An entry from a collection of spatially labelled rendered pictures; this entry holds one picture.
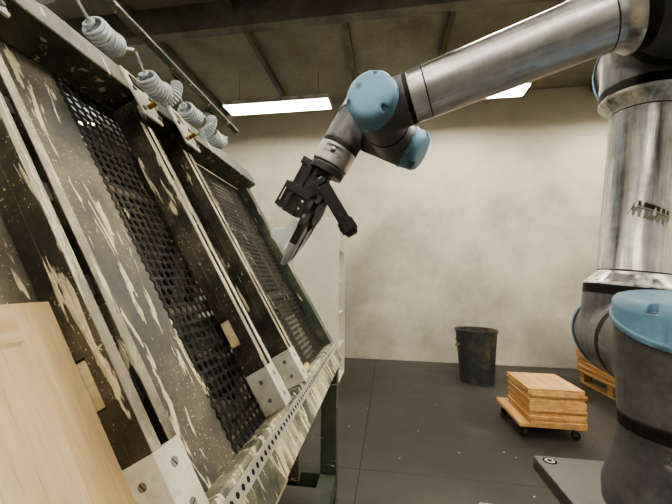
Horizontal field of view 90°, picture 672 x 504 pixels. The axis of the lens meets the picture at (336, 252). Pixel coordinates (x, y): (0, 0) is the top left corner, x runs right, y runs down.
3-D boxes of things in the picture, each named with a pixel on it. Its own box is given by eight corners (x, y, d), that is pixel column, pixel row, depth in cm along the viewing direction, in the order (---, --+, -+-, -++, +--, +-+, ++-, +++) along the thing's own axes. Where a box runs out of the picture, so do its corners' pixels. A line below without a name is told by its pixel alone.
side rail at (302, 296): (315, 352, 197) (331, 342, 196) (230, 194, 211) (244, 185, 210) (317, 349, 205) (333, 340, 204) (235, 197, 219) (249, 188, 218)
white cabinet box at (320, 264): (337, 384, 405) (339, 216, 421) (291, 381, 414) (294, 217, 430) (344, 371, 464) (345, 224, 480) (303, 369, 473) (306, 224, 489)
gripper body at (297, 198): (282, 212, 72) (309, 162, 72) (317, 231, 71) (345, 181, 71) (271, 205, 64) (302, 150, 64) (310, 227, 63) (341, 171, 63)
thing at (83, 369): (90, 416, 50) (107, 406, 50) (70, 367, 51) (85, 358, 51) (106, 408, 53) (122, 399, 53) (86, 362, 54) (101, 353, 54)
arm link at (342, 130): (381, 95, 62) (343, 82, 65) (352, 148, 62) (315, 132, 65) (389, 118, 69) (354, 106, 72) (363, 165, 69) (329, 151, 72)
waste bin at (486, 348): (506, 388, 397) (504, 333, 402) (458, 386, 406) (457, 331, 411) (492, 375, 451) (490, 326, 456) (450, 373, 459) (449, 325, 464)
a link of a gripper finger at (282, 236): (262, 253, 68) (284, 213, 68) (287, 267, 67) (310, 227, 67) (257, 252, 65) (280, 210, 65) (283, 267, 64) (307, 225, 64)
